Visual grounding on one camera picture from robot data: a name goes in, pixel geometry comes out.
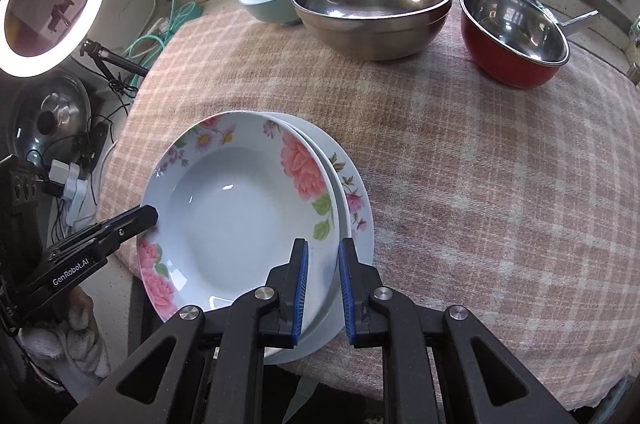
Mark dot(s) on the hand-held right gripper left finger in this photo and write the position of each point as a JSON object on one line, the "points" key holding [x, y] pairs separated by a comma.
{"points": [[300, 284]]}

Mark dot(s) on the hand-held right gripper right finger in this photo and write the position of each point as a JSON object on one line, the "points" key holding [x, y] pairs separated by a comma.
{"points": [[347, 284]]}

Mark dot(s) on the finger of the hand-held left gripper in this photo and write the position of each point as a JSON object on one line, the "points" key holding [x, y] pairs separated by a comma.
{"points": [[132, 224]]}

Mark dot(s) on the floral white plate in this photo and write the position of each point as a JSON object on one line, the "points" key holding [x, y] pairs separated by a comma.
{"points": [[225, 214], [361, 224]]}

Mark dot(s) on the stainless steel bowl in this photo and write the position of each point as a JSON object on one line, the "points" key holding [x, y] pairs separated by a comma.
{"points": [[370, 28]]}

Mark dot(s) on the red pot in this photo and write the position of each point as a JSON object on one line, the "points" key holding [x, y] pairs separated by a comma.
{"points": [[505, 63]]}

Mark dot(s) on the person's left hand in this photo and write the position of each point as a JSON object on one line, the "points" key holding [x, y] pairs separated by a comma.
{"points": [[75, 349]]}

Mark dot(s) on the white power strip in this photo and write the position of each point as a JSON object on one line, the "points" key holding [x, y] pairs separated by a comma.
{"points": [[82, 204]]}

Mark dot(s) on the white charger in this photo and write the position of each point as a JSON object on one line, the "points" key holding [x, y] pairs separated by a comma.
{"points": [[62, 176]]}

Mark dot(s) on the plaid pink cloth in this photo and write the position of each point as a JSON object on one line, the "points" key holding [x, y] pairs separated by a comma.
{"points": [[450, 204]]}

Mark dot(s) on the steel pot lid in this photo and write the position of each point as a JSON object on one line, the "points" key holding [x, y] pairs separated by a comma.
{"points": [[65, 103]]}

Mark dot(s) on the black tripod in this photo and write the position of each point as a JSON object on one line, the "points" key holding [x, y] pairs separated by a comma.
{"points": [[125, 63]]}

